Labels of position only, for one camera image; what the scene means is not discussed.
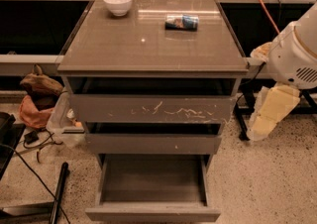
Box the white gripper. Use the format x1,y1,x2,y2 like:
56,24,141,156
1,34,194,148
248,42,300,141

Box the grey bottom drawer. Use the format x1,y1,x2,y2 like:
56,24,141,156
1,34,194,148
86,155,220,222

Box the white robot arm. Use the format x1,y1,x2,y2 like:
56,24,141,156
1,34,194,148
247,3,317,141

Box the grey drawer cabinet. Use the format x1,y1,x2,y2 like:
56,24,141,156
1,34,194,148
56,0,250,169

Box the grey middle drawer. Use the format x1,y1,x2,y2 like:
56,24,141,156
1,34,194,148
86,123,222,155

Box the grey scratched top drawer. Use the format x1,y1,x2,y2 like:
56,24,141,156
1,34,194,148
70,94,236,124

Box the black metal stand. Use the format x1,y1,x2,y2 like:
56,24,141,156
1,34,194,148
234,82,317,141

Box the blue soda can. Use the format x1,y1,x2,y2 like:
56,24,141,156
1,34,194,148
164,14,199,31

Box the white bowl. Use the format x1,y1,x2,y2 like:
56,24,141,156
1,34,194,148
103,0,133,16

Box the clear plastic container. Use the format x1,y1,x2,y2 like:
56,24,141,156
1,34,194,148
47,92,84,148

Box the black pole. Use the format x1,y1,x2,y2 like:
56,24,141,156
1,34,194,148
49,163,69,224

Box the orange cloth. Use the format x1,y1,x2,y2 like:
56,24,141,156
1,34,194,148
19,95,53,129

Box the small black box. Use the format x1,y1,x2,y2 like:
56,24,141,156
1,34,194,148
24,131,39,144

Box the orange cable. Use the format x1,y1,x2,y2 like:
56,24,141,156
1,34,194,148
250,0,281,35

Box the black floor cable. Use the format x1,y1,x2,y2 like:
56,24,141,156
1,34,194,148
0,143,71,224

